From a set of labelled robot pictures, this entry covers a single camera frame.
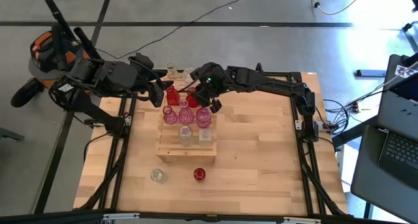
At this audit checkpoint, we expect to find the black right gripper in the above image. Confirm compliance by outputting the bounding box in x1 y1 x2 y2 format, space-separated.
191 63 229 114

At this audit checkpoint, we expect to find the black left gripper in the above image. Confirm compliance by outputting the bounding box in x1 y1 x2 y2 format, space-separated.
135 69 174 108

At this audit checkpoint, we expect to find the small red glass vase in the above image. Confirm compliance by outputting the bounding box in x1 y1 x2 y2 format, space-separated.
165 85 181 106
185 86 201 109

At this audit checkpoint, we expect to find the pink round glass vase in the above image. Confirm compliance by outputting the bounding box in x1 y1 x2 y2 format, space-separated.
162 105 179 125
195 106 212 129

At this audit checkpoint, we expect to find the small clear glass vase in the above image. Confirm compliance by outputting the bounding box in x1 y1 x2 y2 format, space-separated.
165 61 180 78
182 67 196 84
150 168 166 184

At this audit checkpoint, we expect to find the pink ribbed conical vase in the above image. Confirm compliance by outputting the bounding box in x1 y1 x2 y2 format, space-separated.
178 99 195 126

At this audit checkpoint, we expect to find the clear square diamond-cut vase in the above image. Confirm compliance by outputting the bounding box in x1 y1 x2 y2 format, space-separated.
198 128 214 148

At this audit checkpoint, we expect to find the clear round faceted vase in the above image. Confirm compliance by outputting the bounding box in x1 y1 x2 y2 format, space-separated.
178 125 194 148

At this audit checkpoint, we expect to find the tall red ribbed vase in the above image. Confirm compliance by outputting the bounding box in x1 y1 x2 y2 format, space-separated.
193 167 207 183

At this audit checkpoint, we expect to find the wooden slatted shelf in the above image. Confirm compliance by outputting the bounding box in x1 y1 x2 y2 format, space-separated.
155 72 217 164

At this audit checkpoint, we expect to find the orange black vacuum cleaner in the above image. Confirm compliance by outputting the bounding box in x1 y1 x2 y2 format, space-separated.
10 22 96 108

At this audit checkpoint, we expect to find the grey floor object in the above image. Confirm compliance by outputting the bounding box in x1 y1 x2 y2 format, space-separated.
0 127 25 142

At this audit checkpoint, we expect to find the grey side desk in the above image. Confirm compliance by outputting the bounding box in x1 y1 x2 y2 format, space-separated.
350 124 418 224

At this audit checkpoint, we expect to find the grey laptop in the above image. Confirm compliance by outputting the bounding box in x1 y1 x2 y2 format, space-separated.
377 52 418 191

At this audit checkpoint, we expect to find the black chair base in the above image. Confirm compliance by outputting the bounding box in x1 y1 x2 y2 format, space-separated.
402 20 418 54

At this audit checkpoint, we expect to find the black arm base cable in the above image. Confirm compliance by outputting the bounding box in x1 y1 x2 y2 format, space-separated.
82 129 114 163

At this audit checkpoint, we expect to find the black floor cable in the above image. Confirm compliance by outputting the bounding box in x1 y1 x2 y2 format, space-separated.
94 0 254 60

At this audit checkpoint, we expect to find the black aluminium table frame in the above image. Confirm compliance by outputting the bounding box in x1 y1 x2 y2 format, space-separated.
73 70 355 220

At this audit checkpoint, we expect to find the black cable bundle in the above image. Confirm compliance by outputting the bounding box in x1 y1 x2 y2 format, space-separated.
322 98 362 135

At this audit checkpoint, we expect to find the yellow extension cable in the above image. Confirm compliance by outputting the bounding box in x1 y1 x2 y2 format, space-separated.
300 0 369 16

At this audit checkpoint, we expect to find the white cable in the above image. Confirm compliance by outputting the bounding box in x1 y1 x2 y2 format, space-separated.
346 59 418 111

